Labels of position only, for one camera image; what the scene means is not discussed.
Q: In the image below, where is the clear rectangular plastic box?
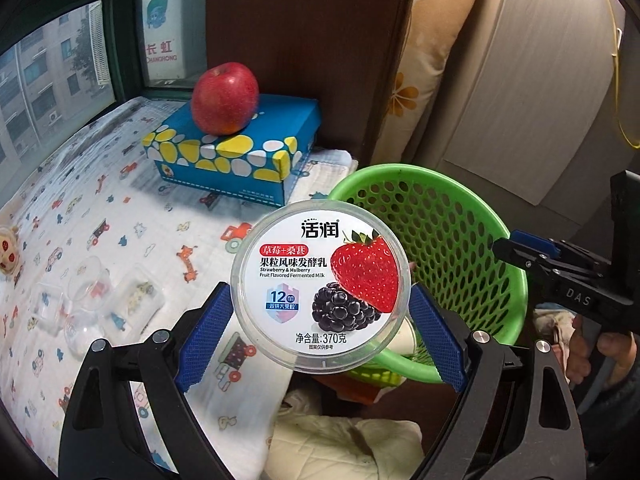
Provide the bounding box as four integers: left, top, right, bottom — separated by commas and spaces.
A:
101, 264, 165, 344

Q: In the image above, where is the small clear plastic cup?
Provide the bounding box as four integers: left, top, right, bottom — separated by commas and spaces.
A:
67, 256, 112, 312

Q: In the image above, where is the yogurt tub with lid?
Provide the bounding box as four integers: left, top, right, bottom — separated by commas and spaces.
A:
231, 200, 411, 375

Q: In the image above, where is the clear plastic tray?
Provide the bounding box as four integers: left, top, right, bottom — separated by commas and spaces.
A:
32, 282, 67, 335

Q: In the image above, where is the clear plastic dome cup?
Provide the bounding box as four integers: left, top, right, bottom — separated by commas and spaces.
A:
63, 310, 105, 360

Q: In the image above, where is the person's right hand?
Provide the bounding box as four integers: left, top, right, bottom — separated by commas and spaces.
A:
564, 311, 640, 388

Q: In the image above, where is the green plastic mesh wastebasket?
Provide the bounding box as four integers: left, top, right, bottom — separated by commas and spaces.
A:
326, 161, 530, 385

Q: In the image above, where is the cream quilted blanket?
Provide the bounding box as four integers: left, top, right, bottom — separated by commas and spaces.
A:
262, 388, 424, 480

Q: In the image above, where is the blue yellow tissue box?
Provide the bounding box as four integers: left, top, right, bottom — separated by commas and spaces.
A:
142, 94, 321, 207

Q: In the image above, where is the cream plush toy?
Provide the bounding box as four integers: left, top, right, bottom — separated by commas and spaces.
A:
0, 226, 21, 275

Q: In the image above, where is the red apple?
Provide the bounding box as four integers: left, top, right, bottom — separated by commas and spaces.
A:
191, 62, 259, 136

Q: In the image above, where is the floral pillow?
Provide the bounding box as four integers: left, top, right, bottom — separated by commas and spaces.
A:
371, 0, 475, 164

